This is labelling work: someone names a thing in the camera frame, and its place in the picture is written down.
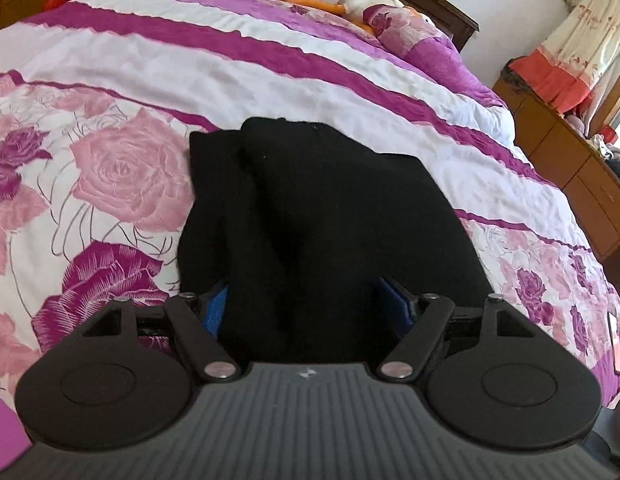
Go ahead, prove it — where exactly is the black knit garment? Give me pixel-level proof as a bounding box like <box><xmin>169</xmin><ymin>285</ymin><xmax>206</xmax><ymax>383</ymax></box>
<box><xmin>177</xmin><ymin>117</ymin><xmax>491</xmax><ymax>364</ymax></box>

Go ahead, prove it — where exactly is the wooden low cabinet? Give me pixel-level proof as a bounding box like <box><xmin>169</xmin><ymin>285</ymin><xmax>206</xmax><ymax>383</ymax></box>
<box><xmin>493</xmin><ymin>77</ymin><xmax>620</xmax><ymax>261</ymax></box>

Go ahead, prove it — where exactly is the cream and red curtain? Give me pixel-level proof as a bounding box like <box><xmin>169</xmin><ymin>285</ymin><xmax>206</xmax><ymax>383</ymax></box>
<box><xmin>508</xmin><ymin>0</ymin><xmax>620</xmax><ymax>133</ymax></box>

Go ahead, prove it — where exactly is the folded purple floral blanket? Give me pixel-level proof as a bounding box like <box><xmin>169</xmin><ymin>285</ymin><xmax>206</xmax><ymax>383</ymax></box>
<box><xmin>363</xmin><ymin>4</ymin><xmax>506</xmax><ymax>107</ymax></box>

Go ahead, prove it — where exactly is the purple floral bed quilt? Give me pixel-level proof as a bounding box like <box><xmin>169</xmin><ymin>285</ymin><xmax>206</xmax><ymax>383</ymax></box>
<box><xmin>0</xmin><ymin>0</ymin><xmax>620</xmax><ymax>467</ymax></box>

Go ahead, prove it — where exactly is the white orange plush toy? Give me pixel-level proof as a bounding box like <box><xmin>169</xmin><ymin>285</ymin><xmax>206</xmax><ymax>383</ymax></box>
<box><xmin>278</xmin><ymin>0</ymin><xmax>431</xmax><ymax>36</ymax></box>

